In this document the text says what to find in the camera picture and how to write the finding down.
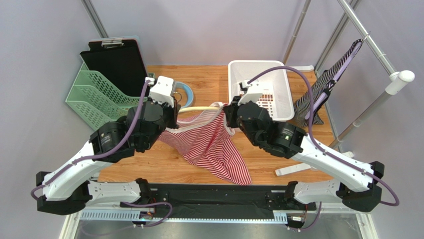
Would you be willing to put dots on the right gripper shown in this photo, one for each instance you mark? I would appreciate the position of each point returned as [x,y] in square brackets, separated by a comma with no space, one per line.
[230,115]

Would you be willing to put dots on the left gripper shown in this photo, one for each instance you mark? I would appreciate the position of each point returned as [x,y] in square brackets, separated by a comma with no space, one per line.
[173,111]

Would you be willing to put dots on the cream hanger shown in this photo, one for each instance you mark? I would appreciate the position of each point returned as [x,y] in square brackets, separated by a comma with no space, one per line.
[191,109]

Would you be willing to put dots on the red white striped tank top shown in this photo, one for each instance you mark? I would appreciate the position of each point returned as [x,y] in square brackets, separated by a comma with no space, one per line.
[204,140]

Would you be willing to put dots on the black white striped tank top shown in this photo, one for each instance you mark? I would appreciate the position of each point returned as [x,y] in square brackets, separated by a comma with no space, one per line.
[302,105]

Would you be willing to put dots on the lavender hanger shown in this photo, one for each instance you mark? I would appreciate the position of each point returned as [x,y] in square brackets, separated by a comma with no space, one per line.
[332,75]

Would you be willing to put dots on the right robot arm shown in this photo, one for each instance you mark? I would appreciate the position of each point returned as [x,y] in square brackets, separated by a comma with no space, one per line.
[354,184]

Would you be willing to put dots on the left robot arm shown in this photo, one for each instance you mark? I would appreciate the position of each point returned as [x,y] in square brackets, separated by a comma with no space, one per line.
[73,187]

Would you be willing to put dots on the blue headphones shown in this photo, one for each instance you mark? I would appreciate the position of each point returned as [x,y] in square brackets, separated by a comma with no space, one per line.
[188,91]

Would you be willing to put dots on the white plastic basket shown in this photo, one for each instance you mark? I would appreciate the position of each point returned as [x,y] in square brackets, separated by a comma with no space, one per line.
[276,97]

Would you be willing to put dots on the black clipboard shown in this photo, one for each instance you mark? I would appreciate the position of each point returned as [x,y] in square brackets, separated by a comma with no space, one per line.
[120,60]

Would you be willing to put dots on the green file organizer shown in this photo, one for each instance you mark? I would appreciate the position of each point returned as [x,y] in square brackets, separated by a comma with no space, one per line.
[97,100]

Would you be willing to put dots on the metal clothes rack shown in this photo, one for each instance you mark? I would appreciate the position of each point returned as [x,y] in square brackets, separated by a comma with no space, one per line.
[398,79]

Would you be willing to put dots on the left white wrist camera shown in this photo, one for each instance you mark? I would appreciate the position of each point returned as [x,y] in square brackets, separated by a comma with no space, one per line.
[162,91]

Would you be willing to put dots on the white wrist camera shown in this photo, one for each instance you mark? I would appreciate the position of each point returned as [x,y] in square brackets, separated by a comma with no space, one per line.
[252,92]
[162,91]

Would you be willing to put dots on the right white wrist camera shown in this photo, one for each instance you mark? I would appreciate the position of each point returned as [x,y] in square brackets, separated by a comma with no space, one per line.
[252,92]

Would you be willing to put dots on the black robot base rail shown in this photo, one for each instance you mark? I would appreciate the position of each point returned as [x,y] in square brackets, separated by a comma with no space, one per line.
[196,203]

